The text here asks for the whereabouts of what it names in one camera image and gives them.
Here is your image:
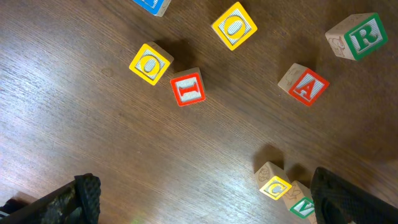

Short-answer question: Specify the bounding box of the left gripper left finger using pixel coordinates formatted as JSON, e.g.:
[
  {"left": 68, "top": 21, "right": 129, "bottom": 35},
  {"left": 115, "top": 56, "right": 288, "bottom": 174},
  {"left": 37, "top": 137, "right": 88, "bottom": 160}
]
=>
[{"left": 1, "top": 173, "right": 101, "bottom": 224}]

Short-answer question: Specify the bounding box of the lower blue H block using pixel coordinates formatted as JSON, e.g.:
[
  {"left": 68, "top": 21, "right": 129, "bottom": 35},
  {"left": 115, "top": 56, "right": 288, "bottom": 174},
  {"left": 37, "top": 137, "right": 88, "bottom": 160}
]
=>
[{"left": 133, "top": 0, "right": 171, "bottom": 17}]

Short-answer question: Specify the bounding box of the green V letter block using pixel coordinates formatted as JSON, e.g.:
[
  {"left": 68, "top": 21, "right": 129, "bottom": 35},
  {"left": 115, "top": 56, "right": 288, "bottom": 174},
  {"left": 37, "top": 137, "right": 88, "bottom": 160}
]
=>
[{"left": 282, "top": 180, "right": 315, "bottom": 219}]

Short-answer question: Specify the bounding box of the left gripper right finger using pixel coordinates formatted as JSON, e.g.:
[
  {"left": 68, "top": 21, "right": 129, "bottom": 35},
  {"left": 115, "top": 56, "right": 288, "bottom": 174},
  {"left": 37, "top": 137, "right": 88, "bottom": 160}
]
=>
[{"left": 310, "top": 167, "right": 397, "bottom": 224}]

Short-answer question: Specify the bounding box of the yellow O block lower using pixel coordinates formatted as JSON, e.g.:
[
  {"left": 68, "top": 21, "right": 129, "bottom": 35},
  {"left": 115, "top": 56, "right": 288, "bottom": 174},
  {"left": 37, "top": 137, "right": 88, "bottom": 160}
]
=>
[{"left": 129, "top": 42, "right": 174, "bottom": 86}]

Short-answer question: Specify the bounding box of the yellow C letter block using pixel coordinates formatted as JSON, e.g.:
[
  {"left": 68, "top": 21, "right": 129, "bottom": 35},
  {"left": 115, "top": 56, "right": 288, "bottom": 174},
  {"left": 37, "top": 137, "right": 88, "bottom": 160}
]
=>
[{"left": 255, "top": 161, "right": 292, "bottom": 200}]

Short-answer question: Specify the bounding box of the red A block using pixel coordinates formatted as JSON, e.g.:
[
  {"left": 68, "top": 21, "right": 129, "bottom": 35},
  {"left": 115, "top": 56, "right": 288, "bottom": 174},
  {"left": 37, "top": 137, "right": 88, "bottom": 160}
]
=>
[{"left": 278, "top": 63, "right": 330, "bottom": 106}]

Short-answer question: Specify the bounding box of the yellow o block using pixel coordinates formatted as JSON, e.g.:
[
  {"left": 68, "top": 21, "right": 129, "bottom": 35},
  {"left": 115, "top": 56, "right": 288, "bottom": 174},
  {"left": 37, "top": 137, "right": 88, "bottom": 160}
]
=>
[
  {"left": 211, "top": 1, "right": 257, "bottom": 51},
  {"left": 129, "top": 42, "right": 174, "bottom": 86}
]

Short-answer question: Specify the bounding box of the red I block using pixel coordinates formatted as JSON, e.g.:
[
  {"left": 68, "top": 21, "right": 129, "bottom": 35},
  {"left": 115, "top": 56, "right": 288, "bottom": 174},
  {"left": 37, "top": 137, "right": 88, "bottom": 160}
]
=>
[{"left": 170, "top": 67, "right": 206, "bottom": 107}]

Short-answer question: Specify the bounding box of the yellow O block middle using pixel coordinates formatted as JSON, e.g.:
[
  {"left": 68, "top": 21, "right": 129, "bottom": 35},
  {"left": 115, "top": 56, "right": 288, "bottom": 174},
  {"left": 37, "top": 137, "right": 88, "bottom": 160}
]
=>
[{"left": 211, "top": 1, "right": 257, "bottom": 51}]

